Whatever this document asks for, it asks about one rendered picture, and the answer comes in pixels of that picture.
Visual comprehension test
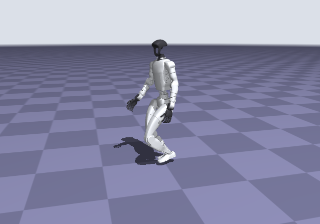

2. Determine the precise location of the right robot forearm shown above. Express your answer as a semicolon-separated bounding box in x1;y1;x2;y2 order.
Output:
137;82;150;100

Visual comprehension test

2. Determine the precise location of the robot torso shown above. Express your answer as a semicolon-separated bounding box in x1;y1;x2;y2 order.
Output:
152;57;172;107

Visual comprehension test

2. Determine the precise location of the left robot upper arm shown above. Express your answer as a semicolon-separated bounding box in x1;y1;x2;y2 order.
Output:
164;61;179;88

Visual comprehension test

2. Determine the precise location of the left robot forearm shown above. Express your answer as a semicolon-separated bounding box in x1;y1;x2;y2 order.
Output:
168;82;178;109

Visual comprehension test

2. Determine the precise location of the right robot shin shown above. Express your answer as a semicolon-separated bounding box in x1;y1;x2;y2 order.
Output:
156;135;169;150

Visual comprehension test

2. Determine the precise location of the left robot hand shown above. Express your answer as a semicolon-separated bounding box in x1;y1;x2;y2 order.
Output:
161;103;173;123

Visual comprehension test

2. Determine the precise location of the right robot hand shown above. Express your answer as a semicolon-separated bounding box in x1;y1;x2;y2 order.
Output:
127;94;140;111

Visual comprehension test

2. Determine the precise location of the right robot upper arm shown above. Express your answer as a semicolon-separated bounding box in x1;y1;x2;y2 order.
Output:
145;61;154;86

